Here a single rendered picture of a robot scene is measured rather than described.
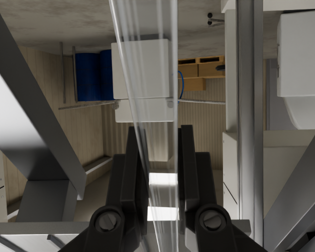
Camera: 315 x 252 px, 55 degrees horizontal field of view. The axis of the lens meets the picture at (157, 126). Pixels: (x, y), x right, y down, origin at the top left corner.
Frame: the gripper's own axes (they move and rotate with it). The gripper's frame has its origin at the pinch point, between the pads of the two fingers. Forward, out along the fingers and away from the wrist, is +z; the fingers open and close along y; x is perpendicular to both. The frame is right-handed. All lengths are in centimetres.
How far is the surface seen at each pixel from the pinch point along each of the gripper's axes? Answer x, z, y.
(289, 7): -30, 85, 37
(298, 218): -27.4, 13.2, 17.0
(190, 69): -378, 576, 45
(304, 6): -30, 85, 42
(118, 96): -254, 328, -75
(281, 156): -43, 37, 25
